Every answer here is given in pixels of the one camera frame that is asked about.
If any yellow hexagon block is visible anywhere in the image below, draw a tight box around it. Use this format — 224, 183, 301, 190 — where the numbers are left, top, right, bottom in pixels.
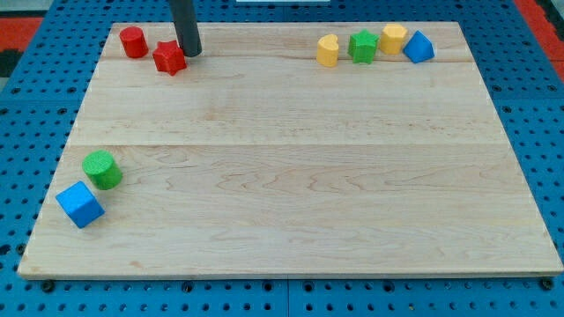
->
380, 23, 408, 55

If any light wooden board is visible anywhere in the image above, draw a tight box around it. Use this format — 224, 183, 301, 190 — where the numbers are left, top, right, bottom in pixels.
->
19, 22, 563, 280

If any green star block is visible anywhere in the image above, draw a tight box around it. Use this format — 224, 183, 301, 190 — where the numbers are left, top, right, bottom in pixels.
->
347, 29, 379, 64

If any red star block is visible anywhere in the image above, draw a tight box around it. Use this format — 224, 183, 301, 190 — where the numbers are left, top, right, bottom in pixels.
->
152, 41, 187, 76

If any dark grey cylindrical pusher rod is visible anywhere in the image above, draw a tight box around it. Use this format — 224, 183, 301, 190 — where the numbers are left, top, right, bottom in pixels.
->
168, 0, 202, 57

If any green cylinder block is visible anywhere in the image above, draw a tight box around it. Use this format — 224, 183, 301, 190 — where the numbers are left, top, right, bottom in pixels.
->
82, 150, 122, 190

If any red cylinder block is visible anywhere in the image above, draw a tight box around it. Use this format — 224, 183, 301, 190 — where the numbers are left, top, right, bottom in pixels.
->
119, 26, 149, 58

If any blue cube block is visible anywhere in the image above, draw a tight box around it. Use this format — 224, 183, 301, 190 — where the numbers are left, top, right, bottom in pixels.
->
56, 181, 106, 229

